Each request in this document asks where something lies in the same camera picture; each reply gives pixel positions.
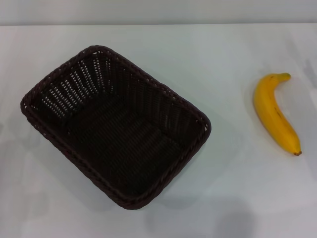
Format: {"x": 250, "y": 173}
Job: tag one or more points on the yellow banana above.
{"x": 272, "y": 109}

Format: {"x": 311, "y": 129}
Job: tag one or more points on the black woven basket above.
{"x": 119, "y": 138}

